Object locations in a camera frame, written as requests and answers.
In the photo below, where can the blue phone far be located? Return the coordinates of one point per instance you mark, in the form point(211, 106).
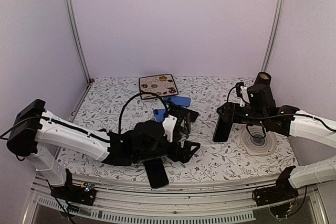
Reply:
point(178, 100)

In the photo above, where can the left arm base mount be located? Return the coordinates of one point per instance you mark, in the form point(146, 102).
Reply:
point(83, 194)

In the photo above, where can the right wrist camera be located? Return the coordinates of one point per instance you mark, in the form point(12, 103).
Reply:
point(241, 92)

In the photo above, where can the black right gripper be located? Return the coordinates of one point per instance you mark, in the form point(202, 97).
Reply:
point(229, 111)

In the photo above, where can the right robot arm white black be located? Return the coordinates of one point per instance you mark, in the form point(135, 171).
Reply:
point(259, 109)

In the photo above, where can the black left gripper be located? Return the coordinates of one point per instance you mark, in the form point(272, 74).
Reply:
point(186, 156)

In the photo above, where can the round swirl ceramic plate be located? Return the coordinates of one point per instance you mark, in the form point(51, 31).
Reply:
point(256, 141)

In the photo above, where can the round wooden base phone stand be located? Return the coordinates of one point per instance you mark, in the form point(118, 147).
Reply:
point(186, 126)

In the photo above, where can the aluminium frame post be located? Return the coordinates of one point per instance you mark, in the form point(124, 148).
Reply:
point(273, 35)
point(76, 38)

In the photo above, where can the black gooseneck round-base phone stand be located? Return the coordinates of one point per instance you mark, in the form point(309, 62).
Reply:
point(170, 107)

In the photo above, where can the blue phone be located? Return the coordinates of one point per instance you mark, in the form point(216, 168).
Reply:
point(160, 114)
point(178, 100)

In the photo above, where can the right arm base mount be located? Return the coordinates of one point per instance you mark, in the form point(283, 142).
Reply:
point(281, 191)

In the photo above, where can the black phone front edge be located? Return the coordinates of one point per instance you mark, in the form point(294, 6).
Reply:
point(156, 173)

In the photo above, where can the black phone on gooseneck stand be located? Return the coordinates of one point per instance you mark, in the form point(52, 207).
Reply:
point(194, 114)

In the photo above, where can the right aluminium frame post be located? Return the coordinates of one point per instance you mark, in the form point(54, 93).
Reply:
point(273, 35)

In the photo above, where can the aluminium front rail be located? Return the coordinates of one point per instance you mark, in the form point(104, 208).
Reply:
point(121, 201)

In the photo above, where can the square floral ceramic plate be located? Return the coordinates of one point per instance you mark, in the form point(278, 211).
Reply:
point(163, 85)

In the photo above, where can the dark brown cylinder cup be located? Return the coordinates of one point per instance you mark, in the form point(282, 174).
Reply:
point(263, 79)

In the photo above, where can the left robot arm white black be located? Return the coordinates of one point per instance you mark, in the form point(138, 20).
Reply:
point(148, 142)

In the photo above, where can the blue phone near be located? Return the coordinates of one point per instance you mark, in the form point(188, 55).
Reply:
point(160, 114)

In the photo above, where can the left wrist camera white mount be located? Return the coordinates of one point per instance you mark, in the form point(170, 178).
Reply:
point(169, 124)

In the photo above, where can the left aluminium frame post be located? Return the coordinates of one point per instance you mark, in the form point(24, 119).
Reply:
point(76, 38)

